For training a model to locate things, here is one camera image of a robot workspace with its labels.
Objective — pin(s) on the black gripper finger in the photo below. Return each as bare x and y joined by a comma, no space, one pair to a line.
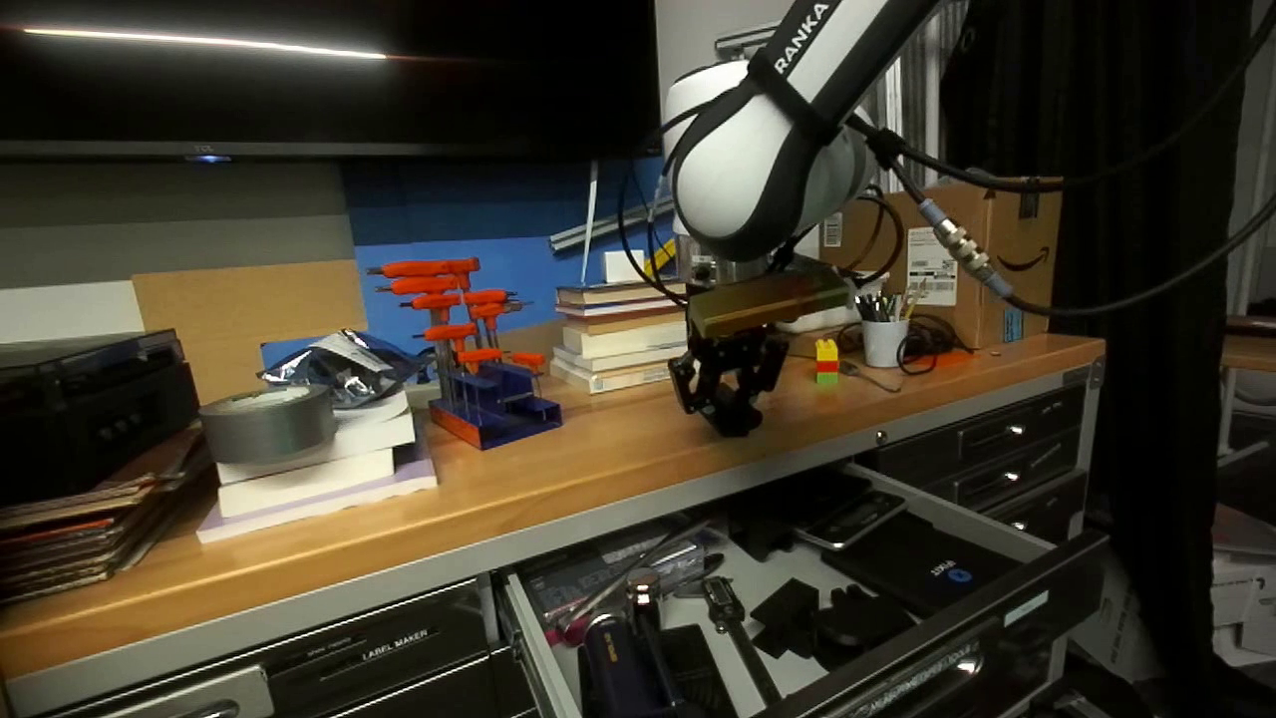
771,379
697,388

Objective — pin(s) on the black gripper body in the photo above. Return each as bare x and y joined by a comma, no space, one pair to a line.
739,352

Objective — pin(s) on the black rectangular bracket block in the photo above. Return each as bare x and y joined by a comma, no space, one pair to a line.
786,622

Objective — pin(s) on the black tool cabinet drawer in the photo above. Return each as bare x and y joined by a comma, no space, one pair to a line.
960,622

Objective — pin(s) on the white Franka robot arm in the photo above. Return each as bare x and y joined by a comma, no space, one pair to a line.
745,173

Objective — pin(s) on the yellow red green lego stack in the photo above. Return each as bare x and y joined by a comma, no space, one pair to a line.
827,360

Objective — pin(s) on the stack of books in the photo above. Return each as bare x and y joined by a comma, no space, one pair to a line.
620,342

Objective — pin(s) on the white pen cup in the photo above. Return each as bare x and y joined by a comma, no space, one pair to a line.
887,346

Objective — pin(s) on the small white box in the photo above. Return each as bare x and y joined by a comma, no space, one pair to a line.
625,266

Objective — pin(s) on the black tablet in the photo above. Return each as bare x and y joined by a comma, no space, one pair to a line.
860,519

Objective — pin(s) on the aluminium bar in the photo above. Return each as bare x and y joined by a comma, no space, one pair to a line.
599,230

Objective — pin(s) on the thin white rod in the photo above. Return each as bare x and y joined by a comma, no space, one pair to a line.
587,223

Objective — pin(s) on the clear plastic tool bag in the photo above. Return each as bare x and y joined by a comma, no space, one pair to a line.
599,572

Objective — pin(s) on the orange hex keys blue stand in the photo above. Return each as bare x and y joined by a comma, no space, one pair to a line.
486,406

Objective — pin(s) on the black digital caliper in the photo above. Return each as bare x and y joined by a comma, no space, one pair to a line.
725,602

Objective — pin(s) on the black rounded flat object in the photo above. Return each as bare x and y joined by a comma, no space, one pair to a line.
862,628

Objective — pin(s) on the black box blue logo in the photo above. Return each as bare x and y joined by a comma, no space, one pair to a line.
949,576

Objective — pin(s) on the brown cardboard shipping box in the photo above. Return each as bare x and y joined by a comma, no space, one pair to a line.
1023,266

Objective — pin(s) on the dark blue flashlight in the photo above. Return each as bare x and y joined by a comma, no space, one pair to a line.
620,670

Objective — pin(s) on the silver foil bag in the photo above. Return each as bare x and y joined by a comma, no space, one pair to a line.
345,364

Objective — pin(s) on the white foam board stack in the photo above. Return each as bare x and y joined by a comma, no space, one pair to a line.
321,496

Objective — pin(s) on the black curtain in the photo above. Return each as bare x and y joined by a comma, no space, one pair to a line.
1158,463

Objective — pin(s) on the black tool cabinet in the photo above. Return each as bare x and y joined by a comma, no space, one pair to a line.
401,663

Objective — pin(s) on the brown cardboard sheet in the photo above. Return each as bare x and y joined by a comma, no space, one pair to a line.
242,320

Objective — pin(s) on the black hard case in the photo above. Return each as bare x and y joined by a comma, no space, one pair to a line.
92,411

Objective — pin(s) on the dark folder stack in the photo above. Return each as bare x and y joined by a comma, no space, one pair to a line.
83,530

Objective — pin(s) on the wrist mounted stereo camera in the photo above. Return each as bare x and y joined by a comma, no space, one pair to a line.
762,306

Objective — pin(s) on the black wall television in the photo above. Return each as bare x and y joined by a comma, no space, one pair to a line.
331,94

